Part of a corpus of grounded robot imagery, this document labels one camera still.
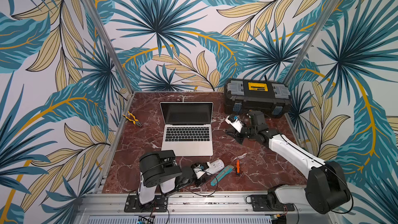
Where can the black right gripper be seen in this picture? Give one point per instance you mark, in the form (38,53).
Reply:
(238,129)

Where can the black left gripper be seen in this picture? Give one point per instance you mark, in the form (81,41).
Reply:
(200,181)

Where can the silver laptop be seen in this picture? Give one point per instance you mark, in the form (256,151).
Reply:
(188,131)

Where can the white wireless mouse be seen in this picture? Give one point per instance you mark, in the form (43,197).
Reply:
(214,167)

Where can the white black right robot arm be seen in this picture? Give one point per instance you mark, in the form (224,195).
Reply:
(326,188)

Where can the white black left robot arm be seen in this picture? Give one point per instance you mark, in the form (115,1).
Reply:
(159,169)

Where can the teal utility knife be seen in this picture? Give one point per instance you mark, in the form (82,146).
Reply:
(224,172)

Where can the orange screwdriver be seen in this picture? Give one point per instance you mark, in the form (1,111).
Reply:
(237,167)

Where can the black toolbox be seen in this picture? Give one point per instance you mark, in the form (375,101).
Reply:
(242,95)

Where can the yellow black pliers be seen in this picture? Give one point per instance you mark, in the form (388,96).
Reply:
(131,118)

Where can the aluminium front rail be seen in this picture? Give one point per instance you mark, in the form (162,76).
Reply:
(225,207)

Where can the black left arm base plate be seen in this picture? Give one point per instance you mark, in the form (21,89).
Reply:
(158,205)

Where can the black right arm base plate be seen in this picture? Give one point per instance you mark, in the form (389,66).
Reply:
(269,203)

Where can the aluminium frame post right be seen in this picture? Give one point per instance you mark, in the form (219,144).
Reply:
(324,15)

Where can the aluminium frame post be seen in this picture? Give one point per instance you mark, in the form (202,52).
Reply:
(93,13)
(324,15)

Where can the aluminium frame post left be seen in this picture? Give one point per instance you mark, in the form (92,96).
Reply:
(93,13)

